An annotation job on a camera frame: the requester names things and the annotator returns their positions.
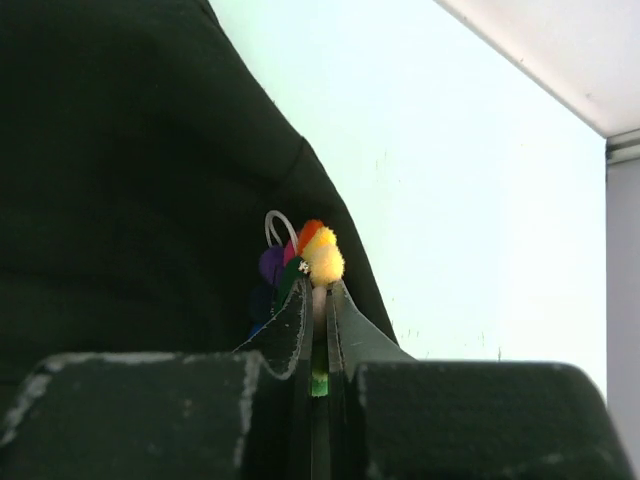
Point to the colourful flower plush brooch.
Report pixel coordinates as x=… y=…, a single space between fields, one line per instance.
x=292 y=254

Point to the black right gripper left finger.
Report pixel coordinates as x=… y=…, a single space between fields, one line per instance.
x=276 y=404

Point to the black button-up shirt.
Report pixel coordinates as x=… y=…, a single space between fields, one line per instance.
x=138 y=159

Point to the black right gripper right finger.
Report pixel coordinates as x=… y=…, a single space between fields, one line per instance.
x=353 y=341

